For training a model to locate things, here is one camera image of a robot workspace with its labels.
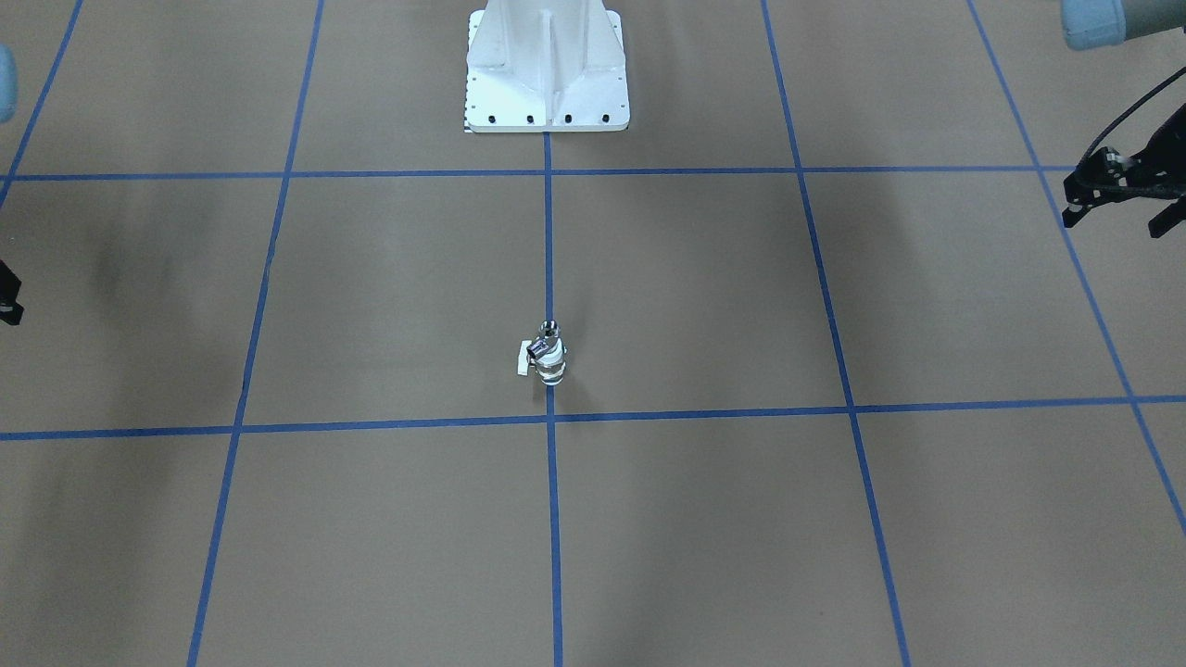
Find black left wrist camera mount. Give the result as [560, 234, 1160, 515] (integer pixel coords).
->
[1061, 146, 1150, 229]

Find small chrome pipe fitting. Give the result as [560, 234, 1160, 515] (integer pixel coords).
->
[537, 320, 561, 339]

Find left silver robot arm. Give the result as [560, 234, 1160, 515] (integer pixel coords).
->
[1061, 1, 1185, 239]

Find white PPR valve with handle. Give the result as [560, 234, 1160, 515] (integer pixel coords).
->
[515, 336, 567, 387]

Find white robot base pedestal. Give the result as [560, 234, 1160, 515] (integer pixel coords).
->
[463, 1, 631, 132]

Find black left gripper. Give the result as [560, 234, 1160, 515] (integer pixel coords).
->
[1129, 104, 1185, 239]

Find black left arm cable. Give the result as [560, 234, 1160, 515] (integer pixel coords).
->
[1084, 74, 1186, 169]

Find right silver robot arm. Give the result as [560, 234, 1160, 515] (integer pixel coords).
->
[1, 44, 24, 326]

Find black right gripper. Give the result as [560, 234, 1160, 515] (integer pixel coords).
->
[0, 261, 24, 326]

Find brown table mat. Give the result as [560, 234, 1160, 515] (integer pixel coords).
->
[4, 1, 1182, 666]

